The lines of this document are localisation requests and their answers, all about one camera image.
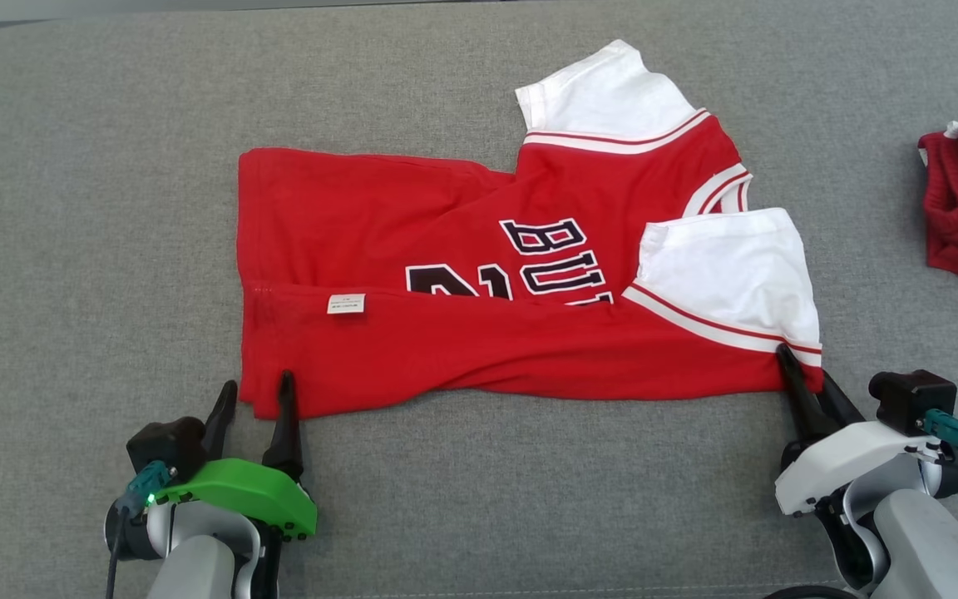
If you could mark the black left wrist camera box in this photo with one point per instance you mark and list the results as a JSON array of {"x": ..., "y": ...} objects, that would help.
[{"x": 165, "y": 445}]

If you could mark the teal camera connector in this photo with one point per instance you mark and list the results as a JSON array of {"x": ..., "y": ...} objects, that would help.
[
  {"x": 146, "y": 484},
  {"x": 953, "y": 428}
]

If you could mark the teal right camera connector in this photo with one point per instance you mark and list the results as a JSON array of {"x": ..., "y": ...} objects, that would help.
[{"x": 953, "y": 428}]

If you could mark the grey fabric sofa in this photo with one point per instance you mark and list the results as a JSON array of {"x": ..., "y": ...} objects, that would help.
[{"x": 479, "y": 499}]

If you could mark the red white basketball jersey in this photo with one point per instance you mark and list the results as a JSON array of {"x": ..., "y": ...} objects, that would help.
[{"x": 446, "y": 349}]

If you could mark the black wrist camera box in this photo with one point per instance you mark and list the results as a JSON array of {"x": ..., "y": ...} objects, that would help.
[
  {"x": 911, "y": 399},
  {"x": 165, "y": 445}
]

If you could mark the teal left camera connector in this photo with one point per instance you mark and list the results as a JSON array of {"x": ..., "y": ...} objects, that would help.
[{"x": 146, "y": 484}]

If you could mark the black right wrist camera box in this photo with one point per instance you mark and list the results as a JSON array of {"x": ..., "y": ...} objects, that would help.
[{"x": 911, "y": 399}]

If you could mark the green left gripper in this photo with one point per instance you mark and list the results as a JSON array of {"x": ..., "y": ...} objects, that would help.
[{"x": 254, "y": 491}]

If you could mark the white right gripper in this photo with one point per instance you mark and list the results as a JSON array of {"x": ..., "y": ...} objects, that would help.
[{"x": 845, "y": 462}]

